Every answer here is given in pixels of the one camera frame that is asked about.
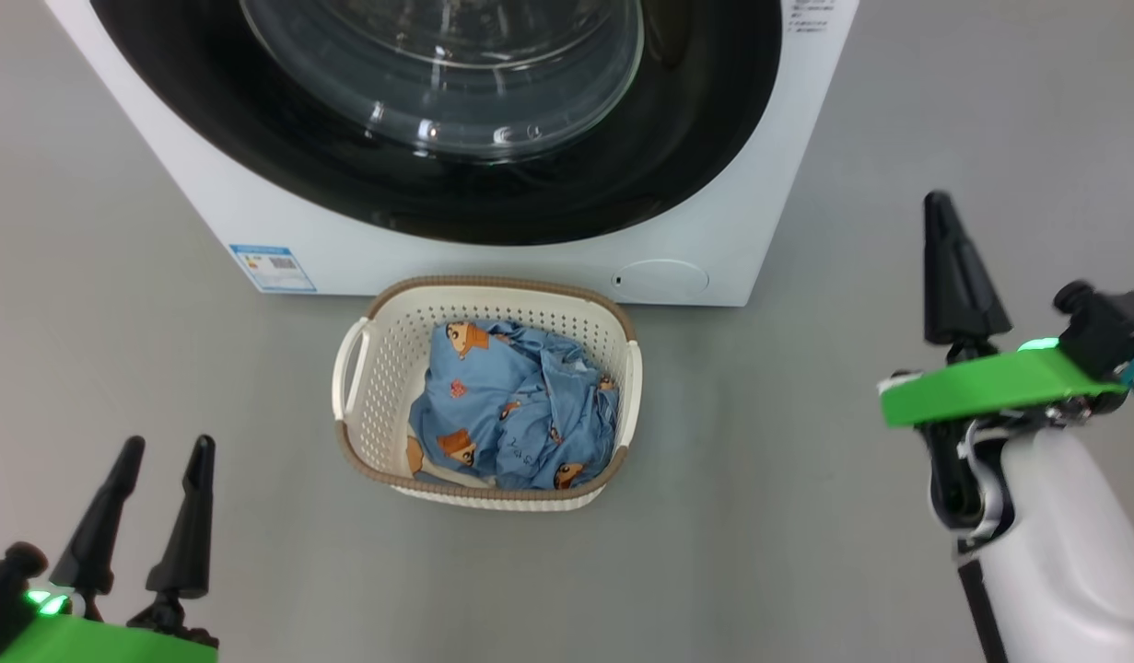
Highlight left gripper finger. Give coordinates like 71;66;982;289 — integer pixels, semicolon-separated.
145;435;217;599
49;436;146;597

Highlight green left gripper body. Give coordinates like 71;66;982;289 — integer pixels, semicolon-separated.
0;594;220;663

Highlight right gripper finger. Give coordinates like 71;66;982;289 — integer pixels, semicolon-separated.
923;191;1012;348

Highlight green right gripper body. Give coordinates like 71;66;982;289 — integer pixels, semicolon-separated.
878;341;1129;544

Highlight blue cartoon print clothes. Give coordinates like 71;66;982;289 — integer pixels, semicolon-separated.
405;318;620;492

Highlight black glass washing machine door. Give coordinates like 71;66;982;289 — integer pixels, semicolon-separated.
88;0;784;247

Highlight cream perforated laundry basket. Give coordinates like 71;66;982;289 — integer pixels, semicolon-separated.
332;274;643;513

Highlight white front-load washing machine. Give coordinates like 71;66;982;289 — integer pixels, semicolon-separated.
43;0;860;308

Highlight blue energy label sticker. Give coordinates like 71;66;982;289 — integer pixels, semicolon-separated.
228;243;317;294

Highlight round drain filter cover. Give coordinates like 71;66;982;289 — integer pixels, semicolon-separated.
611;259;710;303

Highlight small printed text label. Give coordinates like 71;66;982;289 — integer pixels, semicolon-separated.
786;0;836;35

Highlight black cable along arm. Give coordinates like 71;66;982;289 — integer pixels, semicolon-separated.
956;552;1008;663

